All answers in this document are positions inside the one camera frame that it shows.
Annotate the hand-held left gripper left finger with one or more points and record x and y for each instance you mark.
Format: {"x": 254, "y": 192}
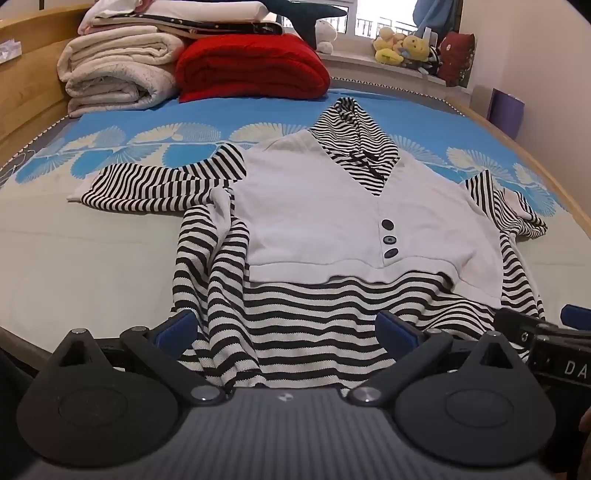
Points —
{"x": 174, "y": 331}

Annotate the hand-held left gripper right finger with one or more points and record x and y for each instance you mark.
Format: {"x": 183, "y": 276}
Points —
{"x": 396, "y": 333}

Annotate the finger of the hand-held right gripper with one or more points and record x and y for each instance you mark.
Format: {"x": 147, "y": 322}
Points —
{"x": 576, "y": 316}
{"x": 519, "y": 321}

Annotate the black white striped hooded sweater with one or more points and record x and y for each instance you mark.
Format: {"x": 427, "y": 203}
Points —
{"x": 314, "y": 207}

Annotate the purple box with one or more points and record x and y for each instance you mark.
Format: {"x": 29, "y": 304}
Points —
{"x": 507, "y": 113}

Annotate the folded cream blanket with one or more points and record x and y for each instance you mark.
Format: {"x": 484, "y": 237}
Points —
{"x": 115, "y": 69}

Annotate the red cushion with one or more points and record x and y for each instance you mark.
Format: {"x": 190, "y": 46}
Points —
{"x": 455, "y": 57}

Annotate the folded red blanket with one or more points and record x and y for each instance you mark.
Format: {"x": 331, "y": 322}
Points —
{"x": 251, "y": 69}

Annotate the yellow plush toy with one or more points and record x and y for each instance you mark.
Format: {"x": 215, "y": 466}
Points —
{"x": 413, "y": 48}
{"x": 387, "y": 48}

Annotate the white plush toy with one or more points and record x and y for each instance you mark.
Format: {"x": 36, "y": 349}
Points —
{"x": 325, "y": 34}

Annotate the window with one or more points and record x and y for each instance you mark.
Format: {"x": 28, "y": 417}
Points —
{"x": 374, "y": 21}

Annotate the blue curtain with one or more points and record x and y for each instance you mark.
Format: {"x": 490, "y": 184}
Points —
{"x": 431, "y": 18}

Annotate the dark blue shark plush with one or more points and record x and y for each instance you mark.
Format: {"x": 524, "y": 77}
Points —
{"x": 300, "y": 14}

